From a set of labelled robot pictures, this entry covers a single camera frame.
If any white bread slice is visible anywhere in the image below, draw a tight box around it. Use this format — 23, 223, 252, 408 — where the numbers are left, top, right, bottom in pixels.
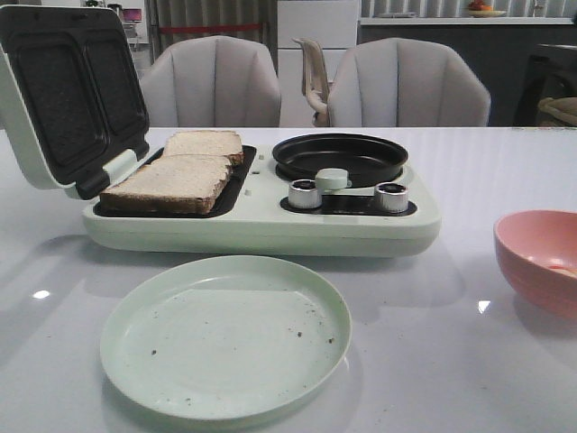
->
100, 154, 232, 215
162, 130, 244, 166

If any mint green sandwich maker lid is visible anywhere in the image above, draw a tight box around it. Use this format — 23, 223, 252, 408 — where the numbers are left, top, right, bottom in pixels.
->
1, 5, 150, 199

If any mint green breakfast maker base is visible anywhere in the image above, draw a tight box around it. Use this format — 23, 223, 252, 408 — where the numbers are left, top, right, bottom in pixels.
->
83, 144, 441, 257

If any left silver control knob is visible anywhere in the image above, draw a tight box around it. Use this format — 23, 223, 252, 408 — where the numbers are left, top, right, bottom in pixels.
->
288, 179, 322, 209

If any silver control knob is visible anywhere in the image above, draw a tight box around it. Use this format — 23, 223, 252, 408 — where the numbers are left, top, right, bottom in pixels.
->
373, 182, 409, 214
288, 179, 322, 209

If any black round frying pan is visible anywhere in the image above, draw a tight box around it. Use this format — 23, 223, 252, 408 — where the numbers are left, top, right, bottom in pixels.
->
272, 133, 408, 188

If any right silver control knob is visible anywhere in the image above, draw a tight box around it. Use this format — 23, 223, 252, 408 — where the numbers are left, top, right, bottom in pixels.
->
373, 182, 409, 214

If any beige office chair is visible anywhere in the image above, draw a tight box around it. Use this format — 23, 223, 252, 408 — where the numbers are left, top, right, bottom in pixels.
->
293, 38, 332, 127

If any mint green round plate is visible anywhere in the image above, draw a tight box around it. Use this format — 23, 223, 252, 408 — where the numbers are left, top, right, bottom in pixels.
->
100, 255, 352, 421

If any left grey upholstered chair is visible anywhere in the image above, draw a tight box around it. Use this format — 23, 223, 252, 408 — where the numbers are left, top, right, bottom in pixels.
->
140, 36, 281, 127

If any grey upholstered chair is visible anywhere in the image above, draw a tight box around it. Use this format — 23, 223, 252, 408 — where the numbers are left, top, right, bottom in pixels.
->
140, 36, 281, 127
327, 38, 491, 127

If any right grey upholstered chair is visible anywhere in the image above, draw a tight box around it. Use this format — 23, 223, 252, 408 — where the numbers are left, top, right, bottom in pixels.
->
327, 38, 491, 127

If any white cabinet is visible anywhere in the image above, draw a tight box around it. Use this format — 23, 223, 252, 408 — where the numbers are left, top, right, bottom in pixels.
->
277, 1, 361, 127

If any background desk with monitor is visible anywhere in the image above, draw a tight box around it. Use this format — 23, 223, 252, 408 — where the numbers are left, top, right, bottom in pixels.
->
106, 0, 149, 51

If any pink plastic bowl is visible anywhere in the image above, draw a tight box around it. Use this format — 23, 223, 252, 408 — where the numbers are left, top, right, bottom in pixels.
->
493, 209, 576, 319

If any dark grey counter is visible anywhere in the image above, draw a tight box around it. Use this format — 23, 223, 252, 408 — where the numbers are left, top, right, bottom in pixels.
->
357, 17, 576, 126

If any fruit plate on counter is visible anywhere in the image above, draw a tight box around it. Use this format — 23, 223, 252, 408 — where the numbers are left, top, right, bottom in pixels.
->
465, 0, 507, 18

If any dark appliance at right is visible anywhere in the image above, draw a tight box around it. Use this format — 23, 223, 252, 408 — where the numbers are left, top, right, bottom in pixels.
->
514, 44, 576, 127

